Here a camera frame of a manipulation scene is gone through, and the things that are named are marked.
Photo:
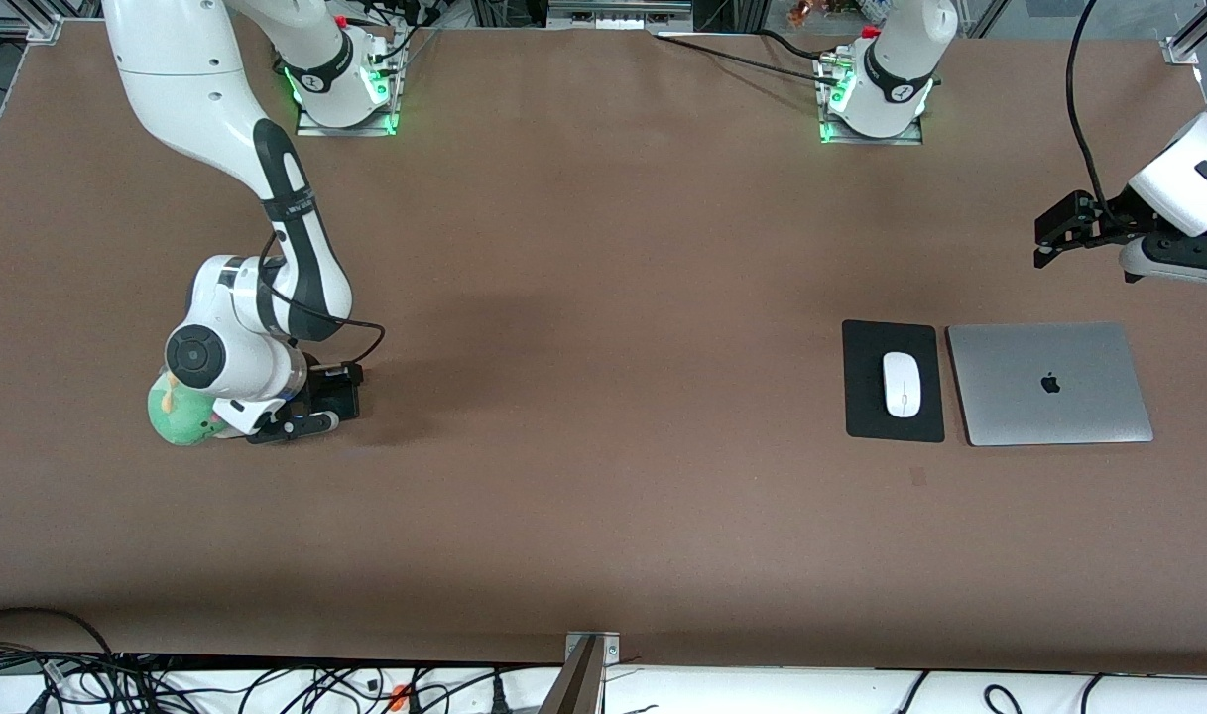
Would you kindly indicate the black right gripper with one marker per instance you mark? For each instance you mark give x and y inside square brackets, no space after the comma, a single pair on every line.
[322,388]

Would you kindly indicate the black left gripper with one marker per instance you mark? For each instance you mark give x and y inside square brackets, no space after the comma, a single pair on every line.
[1106,226]

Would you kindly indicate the white computer mouse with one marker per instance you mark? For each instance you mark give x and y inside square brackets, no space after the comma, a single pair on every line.
[902,385]

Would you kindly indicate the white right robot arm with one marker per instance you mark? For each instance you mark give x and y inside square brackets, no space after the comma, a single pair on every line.
[196,89]

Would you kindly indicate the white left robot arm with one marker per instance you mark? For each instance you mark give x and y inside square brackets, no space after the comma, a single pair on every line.
[896,79]

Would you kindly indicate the black mouse pad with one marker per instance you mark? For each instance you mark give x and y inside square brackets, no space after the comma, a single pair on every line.
[861,381]

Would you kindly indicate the green dinosaur plush toy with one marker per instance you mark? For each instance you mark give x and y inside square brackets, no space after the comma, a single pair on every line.
[177,418]

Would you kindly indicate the silver closed laptop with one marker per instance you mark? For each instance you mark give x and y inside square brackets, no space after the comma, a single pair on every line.
[1049,383]

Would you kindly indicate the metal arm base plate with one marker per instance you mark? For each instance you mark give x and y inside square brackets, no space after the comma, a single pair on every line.
[876,137]
[345,127]

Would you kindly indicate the aluminium frame profile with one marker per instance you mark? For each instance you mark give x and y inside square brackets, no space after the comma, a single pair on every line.
[18,22]
[1186,48]

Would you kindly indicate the metal table bracket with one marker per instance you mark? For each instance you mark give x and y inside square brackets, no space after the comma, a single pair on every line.
[585,674]

